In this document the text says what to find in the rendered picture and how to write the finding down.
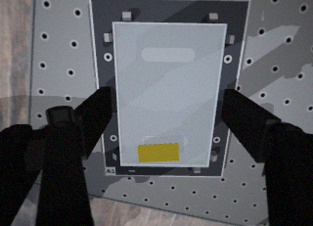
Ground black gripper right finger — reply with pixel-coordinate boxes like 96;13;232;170
221;89;313;226

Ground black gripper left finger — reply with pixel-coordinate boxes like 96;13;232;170
0;87;112;226

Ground grey perforated base plate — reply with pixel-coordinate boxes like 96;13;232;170
26;0;313;226

